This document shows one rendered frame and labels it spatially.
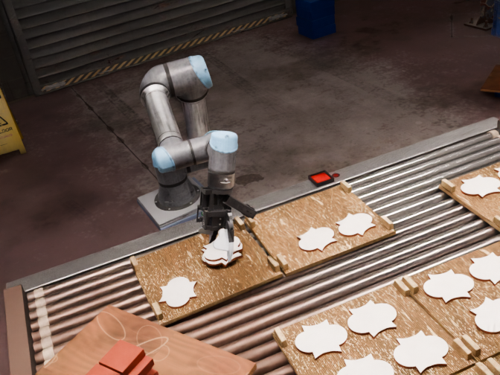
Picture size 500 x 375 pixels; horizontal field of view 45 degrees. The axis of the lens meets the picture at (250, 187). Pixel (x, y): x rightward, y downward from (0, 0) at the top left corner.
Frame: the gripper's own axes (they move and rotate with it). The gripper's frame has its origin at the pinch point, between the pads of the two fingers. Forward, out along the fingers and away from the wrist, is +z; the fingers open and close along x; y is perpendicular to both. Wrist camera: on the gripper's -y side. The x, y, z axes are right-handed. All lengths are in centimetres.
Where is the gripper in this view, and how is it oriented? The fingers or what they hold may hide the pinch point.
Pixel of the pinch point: (221, 252)
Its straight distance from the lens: 176.4
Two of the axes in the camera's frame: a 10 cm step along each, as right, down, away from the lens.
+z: -0.9, 9.6, 2.6
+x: 4.2, 2.7, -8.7
